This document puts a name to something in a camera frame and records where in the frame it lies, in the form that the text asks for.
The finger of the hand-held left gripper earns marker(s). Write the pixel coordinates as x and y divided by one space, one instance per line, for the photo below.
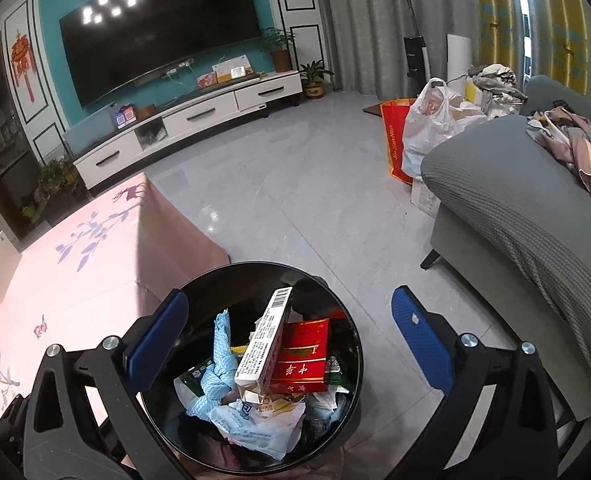
10 425

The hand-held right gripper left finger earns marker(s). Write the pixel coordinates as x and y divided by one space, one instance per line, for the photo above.
158 340

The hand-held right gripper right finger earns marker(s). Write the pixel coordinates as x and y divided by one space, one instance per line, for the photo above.
420 335

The light blue plastic wrapper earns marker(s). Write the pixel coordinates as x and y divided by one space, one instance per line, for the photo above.
215 380

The white medicine box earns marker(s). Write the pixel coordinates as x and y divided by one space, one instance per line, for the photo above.
263 345

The black round trash bin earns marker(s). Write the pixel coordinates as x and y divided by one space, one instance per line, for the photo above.
255 279

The red snack wrapper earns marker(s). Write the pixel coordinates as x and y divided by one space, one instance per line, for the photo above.
300 365

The cardboard box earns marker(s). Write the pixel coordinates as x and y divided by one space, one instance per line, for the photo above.
425 197

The grey sofa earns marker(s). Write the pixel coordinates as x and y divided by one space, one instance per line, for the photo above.
500 185

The red paper bag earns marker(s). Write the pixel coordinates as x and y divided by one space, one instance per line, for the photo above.
393 145

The leafy potted plant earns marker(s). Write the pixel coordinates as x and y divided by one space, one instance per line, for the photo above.
50 175

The large white plastic bag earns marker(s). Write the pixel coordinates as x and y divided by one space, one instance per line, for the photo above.
425 130

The translucent storage box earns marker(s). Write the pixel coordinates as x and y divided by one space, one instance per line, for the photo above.
87 137

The blue and red box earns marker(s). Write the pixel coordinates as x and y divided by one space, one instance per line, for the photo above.
124 117

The small wooden tray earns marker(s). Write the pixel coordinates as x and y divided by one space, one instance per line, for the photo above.
146 112

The dark floor mat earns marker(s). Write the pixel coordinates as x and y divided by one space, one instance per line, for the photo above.
375 109

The white television cabinet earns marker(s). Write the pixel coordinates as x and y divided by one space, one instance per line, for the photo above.
200 112

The clothes on sofa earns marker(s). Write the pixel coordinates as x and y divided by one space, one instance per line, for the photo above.
580 145

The pink card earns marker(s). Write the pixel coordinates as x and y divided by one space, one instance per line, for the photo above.
206 81

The small potted plant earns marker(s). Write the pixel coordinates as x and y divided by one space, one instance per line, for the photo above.
314 89

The pile of clothes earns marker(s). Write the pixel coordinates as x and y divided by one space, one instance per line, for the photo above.
495 77

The small digital clock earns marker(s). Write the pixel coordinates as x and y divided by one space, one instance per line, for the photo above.
239 73

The white board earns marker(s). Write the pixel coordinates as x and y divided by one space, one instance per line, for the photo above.
458 57

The upright vacuum cleaner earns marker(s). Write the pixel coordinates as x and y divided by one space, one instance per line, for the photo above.
415 55

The white desk calendar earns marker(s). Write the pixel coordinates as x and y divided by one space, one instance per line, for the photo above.
223 66

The black television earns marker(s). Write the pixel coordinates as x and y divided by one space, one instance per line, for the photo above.
160 35

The tall potted plant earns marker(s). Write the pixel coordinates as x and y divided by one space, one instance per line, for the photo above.
281 60

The grey curtain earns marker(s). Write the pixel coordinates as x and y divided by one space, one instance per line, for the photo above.
365 20

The yellow printed curtain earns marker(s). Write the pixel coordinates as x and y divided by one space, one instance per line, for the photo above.
495 10

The red knot wall ornament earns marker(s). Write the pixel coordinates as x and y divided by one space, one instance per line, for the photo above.
21 60

